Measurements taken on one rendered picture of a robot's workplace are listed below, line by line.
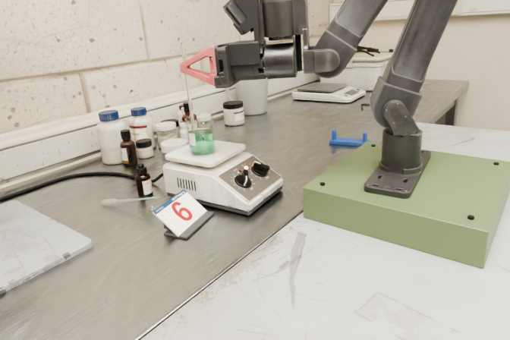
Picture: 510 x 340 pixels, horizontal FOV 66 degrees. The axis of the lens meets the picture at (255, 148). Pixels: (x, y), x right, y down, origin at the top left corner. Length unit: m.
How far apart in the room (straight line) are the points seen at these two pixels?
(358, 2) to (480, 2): 1.36
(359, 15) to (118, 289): 0.52
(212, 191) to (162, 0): 0.76
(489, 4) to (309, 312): 1.66
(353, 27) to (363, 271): 0.35
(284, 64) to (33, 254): 0.48
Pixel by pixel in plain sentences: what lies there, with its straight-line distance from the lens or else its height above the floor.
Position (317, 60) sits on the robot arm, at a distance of 0.61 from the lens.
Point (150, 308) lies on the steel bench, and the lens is 0.53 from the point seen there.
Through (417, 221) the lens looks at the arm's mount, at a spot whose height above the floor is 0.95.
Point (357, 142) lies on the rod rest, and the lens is 1.03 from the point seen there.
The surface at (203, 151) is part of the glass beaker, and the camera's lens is 0.73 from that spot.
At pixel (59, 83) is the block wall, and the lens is 1.12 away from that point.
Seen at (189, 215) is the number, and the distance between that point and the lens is 0.69.
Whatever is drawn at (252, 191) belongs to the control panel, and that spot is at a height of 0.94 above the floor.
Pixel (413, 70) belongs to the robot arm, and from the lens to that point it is 0.65.
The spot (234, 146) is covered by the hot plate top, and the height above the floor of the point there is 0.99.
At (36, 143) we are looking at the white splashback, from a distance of 1.06.
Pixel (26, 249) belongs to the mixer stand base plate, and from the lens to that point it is 0.72.
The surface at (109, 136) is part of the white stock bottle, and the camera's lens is 1.03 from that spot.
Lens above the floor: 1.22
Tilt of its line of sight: 18 degrees down
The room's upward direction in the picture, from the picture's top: 4 degrees counter-clockwise
